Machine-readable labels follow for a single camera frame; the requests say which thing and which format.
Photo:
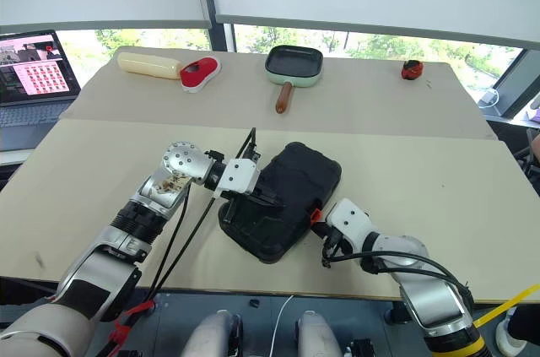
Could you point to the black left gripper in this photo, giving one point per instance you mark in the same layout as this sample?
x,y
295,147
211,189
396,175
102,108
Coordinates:
x,y
260,188

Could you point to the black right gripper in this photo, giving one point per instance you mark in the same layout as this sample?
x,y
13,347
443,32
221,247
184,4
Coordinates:
x,y
327,234

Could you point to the black plastic tool case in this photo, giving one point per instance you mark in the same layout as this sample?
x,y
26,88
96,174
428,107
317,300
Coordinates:
x,y
295,188

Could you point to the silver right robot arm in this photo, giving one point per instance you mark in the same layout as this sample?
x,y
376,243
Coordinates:
x,y
430,293

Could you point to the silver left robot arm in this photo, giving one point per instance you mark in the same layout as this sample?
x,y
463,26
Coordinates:
x,y
126,230

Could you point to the grey rounded robot leg cover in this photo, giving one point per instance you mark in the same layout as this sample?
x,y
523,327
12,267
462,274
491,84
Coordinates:
x,y
211,336
316,336

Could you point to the green square frying pan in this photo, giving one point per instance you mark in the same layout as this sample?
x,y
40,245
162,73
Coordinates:
x,y
295,63

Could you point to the red white brush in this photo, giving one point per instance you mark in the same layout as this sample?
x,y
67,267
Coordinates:
x,y
198,72

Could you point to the cream cylindrical roll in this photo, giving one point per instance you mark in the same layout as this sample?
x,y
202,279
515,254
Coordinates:
x,y
147,66

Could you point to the red black tape measure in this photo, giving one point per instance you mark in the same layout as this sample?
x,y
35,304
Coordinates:
x,y
412,70

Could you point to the white shoe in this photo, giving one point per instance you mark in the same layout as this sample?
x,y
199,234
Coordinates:
x,y
508,333

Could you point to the small white charger device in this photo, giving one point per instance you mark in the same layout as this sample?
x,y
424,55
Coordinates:
x,y
489,98

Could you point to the black chair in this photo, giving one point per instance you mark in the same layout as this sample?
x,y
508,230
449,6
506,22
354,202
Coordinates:
x,y
529,158

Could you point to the dark side counter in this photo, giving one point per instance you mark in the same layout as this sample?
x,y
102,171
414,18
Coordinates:
x,y
516,82

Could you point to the open laptop computer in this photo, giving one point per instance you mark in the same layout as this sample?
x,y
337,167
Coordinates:
x,y
31,78

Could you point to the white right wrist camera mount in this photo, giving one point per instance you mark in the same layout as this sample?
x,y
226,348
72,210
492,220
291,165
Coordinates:
x,y
350,220

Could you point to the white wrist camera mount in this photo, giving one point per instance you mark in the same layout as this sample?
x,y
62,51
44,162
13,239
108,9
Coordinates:
x,y
236,177
350,220

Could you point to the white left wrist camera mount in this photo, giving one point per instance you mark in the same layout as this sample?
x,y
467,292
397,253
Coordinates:
x,y
236,177

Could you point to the dark window post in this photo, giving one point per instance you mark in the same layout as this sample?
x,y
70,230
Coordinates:
x,y
215,34

